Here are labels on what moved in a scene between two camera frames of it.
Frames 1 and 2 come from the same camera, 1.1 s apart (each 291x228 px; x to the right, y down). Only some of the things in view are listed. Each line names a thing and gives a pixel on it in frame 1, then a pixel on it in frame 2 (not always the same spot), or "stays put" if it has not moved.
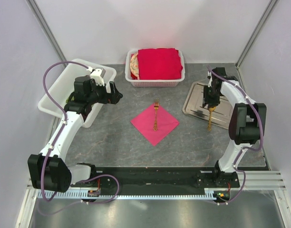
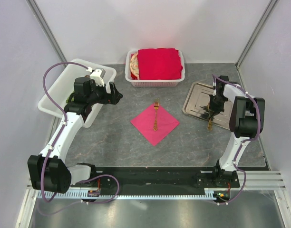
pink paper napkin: (144, 122) stays put
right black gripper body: (210, 97) to (217, 102)
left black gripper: (112, 98) stays put
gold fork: (156, 105) stays put
